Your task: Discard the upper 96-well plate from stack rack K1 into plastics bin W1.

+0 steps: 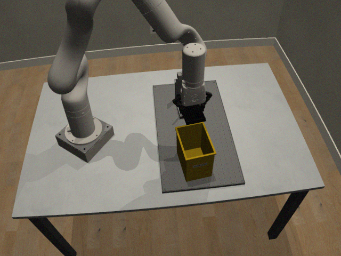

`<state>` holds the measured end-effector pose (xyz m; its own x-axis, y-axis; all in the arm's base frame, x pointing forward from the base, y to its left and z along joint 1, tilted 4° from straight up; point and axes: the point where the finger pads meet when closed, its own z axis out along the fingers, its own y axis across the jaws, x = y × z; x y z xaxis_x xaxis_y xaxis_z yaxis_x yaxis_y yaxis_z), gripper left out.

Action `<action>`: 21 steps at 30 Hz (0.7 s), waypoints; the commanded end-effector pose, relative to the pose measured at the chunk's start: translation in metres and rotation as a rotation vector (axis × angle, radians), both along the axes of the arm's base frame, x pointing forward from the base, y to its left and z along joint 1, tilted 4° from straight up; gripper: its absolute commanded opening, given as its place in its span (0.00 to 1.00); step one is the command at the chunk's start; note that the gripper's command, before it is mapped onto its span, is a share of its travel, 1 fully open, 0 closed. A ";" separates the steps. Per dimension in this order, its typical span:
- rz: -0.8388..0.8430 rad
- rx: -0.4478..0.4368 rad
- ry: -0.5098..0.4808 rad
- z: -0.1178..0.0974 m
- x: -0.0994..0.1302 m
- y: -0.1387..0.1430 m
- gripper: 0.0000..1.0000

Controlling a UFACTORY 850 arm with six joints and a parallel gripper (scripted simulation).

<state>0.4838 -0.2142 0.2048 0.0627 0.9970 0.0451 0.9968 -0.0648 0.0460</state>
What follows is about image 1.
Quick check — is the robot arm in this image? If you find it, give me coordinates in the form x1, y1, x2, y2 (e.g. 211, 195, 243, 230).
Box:
47, 0, 207, 145

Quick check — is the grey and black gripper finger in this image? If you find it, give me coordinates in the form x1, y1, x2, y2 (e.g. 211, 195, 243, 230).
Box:
173, 95, 184, 115
200, 92, 212, 111

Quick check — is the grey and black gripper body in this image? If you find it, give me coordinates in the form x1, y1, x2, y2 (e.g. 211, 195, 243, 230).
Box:
180, 83, 206, 107

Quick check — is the yellow open-top bin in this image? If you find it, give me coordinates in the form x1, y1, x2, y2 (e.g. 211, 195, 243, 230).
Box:
175, 122, 216, 182

